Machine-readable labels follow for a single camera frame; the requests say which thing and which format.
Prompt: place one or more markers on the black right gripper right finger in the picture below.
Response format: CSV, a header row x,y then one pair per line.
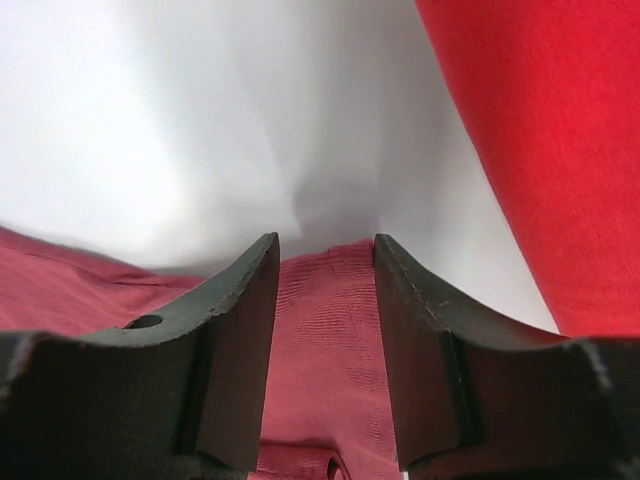
x,y
478,395

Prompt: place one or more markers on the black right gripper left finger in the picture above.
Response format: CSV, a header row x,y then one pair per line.
x,y
178,393

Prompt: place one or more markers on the pink garment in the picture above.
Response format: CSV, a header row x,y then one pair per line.
x,y
327,413

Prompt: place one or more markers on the red tank top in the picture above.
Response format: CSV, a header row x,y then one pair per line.
x,y
548,92

